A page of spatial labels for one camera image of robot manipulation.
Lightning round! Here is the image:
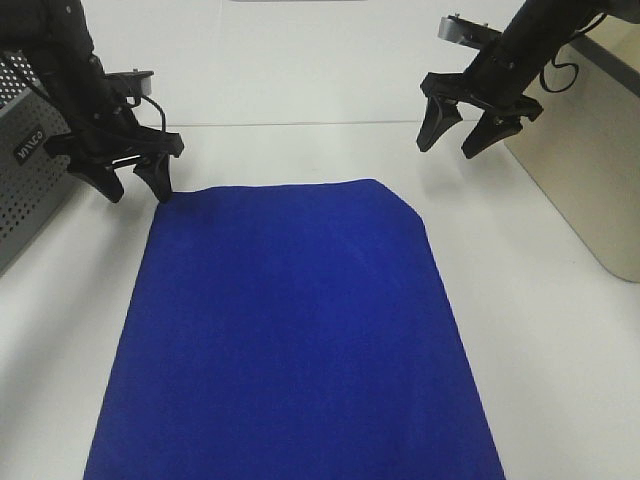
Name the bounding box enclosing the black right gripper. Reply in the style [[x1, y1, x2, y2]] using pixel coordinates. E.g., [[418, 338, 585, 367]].
[[416, 47, 543, 159]]

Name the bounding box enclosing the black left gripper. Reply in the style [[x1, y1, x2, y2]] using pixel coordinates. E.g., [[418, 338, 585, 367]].
[[44, 102, 184, 203]]

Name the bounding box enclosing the blue microfibre towel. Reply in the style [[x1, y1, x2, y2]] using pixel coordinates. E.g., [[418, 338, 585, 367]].
[[84, 179, 504, 479]]

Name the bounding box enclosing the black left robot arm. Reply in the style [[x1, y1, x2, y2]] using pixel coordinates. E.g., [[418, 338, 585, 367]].
[[1, 1, 184, 203]]

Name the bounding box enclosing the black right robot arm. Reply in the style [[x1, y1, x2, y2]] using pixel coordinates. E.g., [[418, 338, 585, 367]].
[[416, 0, 639, 159]]

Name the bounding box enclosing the grey perforated plastic basket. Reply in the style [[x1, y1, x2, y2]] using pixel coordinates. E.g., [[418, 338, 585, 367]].
[[1, 52, 77, 270]]

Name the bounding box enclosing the beige plastic storage bin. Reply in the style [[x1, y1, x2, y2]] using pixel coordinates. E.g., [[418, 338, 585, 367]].
[[505, 17, 639, 282]]

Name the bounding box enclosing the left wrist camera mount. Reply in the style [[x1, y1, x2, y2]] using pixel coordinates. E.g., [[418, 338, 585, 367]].
[[105, 70, 154, 97]]

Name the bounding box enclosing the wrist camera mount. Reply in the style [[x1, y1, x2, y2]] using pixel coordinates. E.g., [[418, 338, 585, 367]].
[[105, 70, 154, 97], [437, 15, 502, 50]]

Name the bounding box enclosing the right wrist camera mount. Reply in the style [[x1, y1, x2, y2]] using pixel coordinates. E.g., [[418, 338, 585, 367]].
[[437, 15, 502, 50]]

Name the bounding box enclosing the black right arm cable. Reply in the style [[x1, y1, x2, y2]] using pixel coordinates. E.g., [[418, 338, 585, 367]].
[[539, 12, 609, 95]]

